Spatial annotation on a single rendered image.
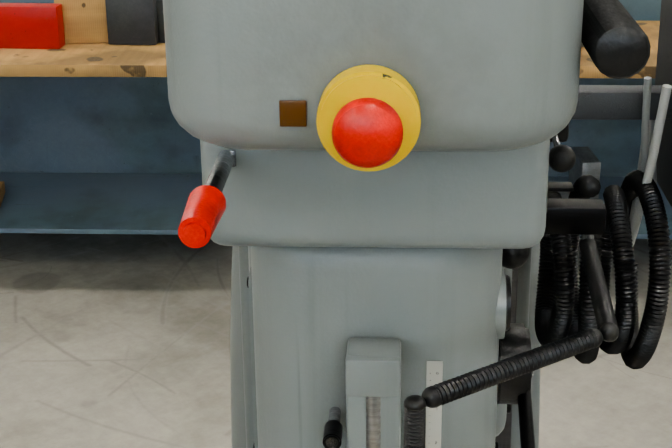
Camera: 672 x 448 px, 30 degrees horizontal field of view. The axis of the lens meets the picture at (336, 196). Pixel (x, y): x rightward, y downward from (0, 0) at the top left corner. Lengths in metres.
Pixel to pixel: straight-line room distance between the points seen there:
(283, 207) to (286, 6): 0.19
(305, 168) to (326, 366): 0.17
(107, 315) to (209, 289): 0.41
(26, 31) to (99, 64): 0.41
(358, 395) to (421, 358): 0.06
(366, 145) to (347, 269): 0.24
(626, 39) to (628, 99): 0.51
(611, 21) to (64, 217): 4.29
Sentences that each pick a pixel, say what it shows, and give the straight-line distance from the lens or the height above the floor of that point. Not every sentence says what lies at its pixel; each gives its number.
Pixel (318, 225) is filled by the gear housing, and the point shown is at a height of 1.65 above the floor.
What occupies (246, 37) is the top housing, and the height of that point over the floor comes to 1.81.
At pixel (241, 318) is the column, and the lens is 1.46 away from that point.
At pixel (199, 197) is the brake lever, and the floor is 1.71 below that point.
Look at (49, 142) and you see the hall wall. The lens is 5.59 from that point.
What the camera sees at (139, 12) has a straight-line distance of 4.81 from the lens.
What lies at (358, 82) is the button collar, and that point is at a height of 1.78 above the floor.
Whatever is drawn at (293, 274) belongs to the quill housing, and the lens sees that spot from 0.93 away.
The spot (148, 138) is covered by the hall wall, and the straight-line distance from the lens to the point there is 5.48.
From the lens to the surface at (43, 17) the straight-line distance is 4.83.
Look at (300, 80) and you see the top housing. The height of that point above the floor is 1.78.
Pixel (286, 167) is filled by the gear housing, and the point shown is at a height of 1.69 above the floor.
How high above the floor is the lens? 1.97
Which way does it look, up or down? 20 degrees down
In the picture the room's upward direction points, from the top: 1 degrees counter-clockwise
